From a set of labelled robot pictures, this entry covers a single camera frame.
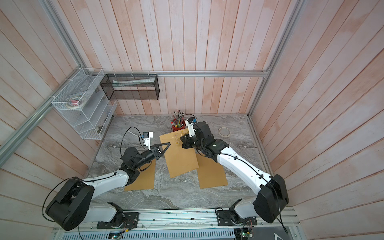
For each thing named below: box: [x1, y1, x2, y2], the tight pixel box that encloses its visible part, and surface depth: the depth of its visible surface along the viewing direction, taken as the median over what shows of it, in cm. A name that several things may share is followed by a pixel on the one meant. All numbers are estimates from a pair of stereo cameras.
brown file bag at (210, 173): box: [195, 153, 229, 189], surface depth 90 cm
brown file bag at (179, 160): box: [159, 128, 199, 179], surface depth 78 cm
